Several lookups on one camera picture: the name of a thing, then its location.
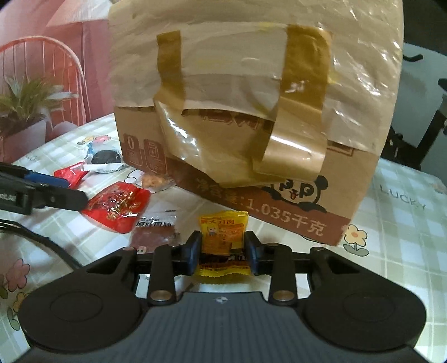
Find small red snack packet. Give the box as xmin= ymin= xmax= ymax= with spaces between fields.
xmin=54 ymin=162 xmax=90 ymax=190

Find black cookie packet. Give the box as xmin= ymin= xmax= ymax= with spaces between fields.
xmin=82 ymin=141 xmax=128 ymax=174

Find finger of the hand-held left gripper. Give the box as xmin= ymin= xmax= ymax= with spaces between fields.
xmin=33 ymin=188 xmax=88 ymax=211
xmin=0 ymin=162 xmax=69 ymax=189

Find black cable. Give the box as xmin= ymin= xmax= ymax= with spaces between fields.
xmin=0 ymin=220 xmax=84 ymax=271

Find black exercise bike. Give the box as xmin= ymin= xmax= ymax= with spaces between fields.
xmin=381 ymin=42 xmax=447 ymax=171

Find brown jerky packet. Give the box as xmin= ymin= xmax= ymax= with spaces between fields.
xmin=130 ymin=209 xmax=181 ymax=255

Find small yellow snack packet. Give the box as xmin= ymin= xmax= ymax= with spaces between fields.
xmin=197 ymin=210 xmax=253 ymax=278

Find large red snack packet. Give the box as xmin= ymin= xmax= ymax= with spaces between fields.
xmin=81 ymin=181 xmax=151 ymax=234

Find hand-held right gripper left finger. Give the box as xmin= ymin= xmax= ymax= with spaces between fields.
xmin=85 ymin=230 xmax=203 ymax=306

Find brown cardboard box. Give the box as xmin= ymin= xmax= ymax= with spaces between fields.
xmin=113 ymin=105 xmax=383 ymax=247

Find taped cardboard box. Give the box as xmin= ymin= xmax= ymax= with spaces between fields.
xmin=108 ymin=0 xmax=406 ymax=186

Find small clear snack packet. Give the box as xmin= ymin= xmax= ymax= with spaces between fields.
xmin=141 ymin=173 xmax=172 ymax=192

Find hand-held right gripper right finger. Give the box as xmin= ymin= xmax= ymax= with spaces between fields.
xmin=244 ymin=230 xmax=353 ymax=305

